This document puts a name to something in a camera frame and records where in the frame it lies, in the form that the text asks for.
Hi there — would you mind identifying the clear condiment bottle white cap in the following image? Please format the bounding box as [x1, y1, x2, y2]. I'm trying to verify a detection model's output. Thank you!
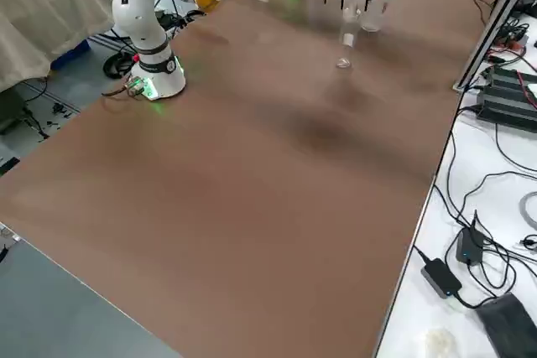
[334, 0, 364, 70]

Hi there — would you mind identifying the black finned power supply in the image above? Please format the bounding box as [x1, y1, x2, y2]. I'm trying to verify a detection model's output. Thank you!
[476, 84, 537, 129]
[486, 65, 537, 97]

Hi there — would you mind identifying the black power adapter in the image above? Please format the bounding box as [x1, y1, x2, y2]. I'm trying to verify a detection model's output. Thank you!
[455, 217, 484, 267]
[420, 257, 464, 300]

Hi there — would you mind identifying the beige curtain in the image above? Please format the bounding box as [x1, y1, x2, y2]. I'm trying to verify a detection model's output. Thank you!
[0, 0, 127, 93]

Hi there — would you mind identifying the white crumpled tissue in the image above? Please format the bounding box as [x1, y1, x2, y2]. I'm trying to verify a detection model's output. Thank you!
[425, 326, 456, 355]

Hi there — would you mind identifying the black fabric pouch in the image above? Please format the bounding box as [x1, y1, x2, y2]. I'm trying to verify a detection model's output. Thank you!
[473, 293, 537, 358]

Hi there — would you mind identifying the aluminium frame post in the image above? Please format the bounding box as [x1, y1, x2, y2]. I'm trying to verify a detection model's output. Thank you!
[451, 0, 537, 91]

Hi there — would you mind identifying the black desk cable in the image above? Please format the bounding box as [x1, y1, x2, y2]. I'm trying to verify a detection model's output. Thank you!
[430, 121, 537, 298]

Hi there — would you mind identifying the black cable coil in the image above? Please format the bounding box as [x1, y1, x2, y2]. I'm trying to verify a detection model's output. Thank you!
[103, 49, 136, 80]

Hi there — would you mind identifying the grey cable loop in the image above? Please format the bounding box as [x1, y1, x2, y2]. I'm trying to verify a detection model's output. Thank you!
[517, 191, 537, 230]

